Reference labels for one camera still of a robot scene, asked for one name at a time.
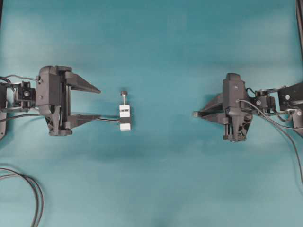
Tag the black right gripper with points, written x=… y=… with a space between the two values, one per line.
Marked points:
x=237 y=114

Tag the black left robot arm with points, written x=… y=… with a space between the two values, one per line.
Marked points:
x=20 y=98

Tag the white vise clamp with screw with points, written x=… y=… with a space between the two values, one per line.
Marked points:
x=125 y=114

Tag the black frame post right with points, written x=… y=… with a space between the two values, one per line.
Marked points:
x=299 y=22

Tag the black frame post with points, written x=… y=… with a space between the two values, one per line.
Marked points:
x=299 y=22
x=1 y=11

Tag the black frame post left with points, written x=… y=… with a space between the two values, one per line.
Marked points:
x=1 y=11

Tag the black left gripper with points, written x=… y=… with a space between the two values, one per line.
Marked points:
x=51 y=97

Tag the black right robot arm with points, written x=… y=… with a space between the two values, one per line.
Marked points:
x=280 y=101

